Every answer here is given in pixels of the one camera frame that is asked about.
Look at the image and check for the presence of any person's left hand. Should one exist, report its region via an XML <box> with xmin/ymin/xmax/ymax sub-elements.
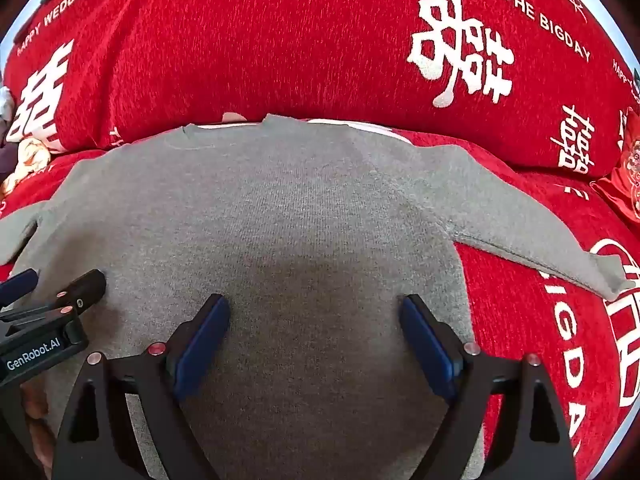
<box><xmin>21</xmin><ymin>382</ymin><xmax>57</xmax><ymax>480</ymax></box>

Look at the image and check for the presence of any grey knit sweater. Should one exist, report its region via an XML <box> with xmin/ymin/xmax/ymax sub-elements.
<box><xmin>0</xmin><ymin>114</ymin><xmax>637</xmax><ymax>480</ymax></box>

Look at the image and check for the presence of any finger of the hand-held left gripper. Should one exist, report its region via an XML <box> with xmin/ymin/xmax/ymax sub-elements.
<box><xmin>0</xmin><ymin>268</ymin><xmax>39</xmax><ymax>309</ymax></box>
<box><xmin>0</xmin><ymin>269</ymin><xmax>107</xmax><ymax>341</ymax></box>

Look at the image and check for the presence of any red embroidered pillow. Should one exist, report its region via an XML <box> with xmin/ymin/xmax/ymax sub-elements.
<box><xmin>590</xmin><ymin>107</ymin><xmax>640</xmax><ymax>223</ymax></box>

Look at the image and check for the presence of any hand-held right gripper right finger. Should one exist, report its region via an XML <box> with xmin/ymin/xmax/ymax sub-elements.
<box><xmin>399</xmin><ymin>294</ymin><xmax>578</xmax><ymax>480</ymax></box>

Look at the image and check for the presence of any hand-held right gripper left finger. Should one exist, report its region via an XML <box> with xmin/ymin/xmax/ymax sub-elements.
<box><xmin>51</xmin><ymin>294</ymin><xmax>232</xmax><ymax>480</ymax></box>

